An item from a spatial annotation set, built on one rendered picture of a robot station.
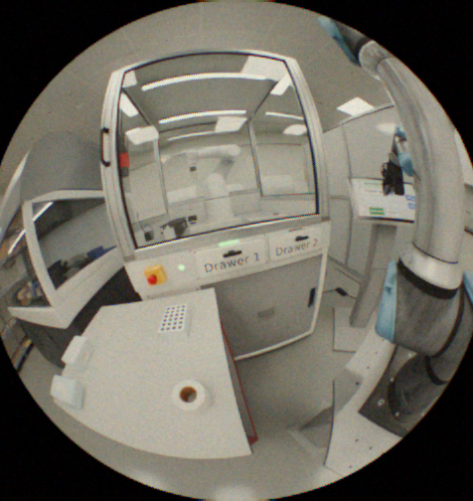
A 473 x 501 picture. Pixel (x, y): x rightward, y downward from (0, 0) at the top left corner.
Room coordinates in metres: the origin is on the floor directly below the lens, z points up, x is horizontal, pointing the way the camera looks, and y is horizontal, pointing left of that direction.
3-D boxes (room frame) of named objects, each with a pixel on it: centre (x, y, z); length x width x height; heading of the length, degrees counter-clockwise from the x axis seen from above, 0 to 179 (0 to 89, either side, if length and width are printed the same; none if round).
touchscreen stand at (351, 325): (0.55, -0.93, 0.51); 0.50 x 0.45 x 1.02; 148
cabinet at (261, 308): (1.04, 0.05, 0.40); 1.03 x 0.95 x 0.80; 99
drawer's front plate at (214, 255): (0.55, 0.02, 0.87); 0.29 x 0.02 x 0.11; 99
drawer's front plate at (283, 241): (0.61, -0.29, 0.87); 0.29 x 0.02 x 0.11; 99
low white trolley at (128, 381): (0.19, 0.38, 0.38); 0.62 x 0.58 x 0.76; 99
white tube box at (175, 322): (0.32, 0.23, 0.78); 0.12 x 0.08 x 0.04; 7
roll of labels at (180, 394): (0.09, 0.14, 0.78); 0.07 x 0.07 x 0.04
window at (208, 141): (0.59, -0.01, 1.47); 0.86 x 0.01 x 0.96; 99
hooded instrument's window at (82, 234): (0.62, 1.77, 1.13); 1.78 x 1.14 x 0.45; 99
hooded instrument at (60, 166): (0.63, 1.78, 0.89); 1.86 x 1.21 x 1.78; 99
